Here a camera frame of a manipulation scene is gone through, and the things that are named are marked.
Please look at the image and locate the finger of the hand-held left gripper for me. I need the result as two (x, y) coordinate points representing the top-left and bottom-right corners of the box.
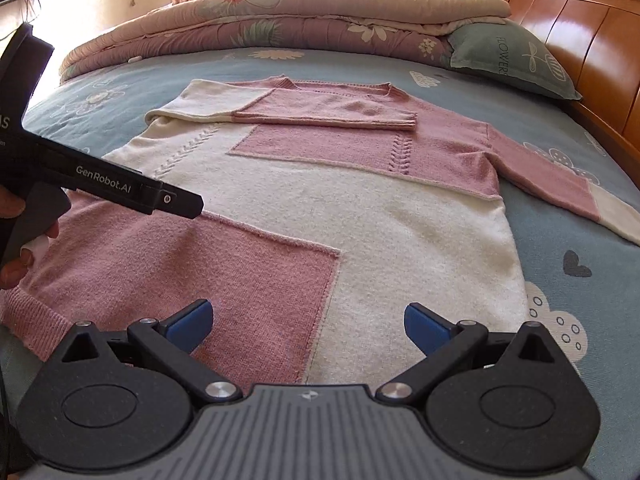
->
(141, 181), (205, 221)

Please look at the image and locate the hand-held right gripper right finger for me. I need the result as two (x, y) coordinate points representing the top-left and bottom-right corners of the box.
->
(375, 301), (558, 404)

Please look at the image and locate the folded pink floral quilt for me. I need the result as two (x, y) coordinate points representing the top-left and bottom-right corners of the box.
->
(59, 0), (512, 87)

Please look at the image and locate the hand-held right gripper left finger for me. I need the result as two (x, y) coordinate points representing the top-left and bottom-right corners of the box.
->
(60, 299), (245, 404)

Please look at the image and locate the grey-blue pillow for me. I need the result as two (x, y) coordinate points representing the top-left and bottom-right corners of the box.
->
(447, 22), (584, 101)

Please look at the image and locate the person's left hand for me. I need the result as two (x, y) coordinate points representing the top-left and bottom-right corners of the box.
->
(0, 186), (61, 292)

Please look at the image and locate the wooden bed headboard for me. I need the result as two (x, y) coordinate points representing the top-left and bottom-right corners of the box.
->
(502, 0), (640, 187)

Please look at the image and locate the pink and cream knit sweater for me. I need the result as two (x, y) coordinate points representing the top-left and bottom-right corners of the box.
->
(0, 75), (640, 386)

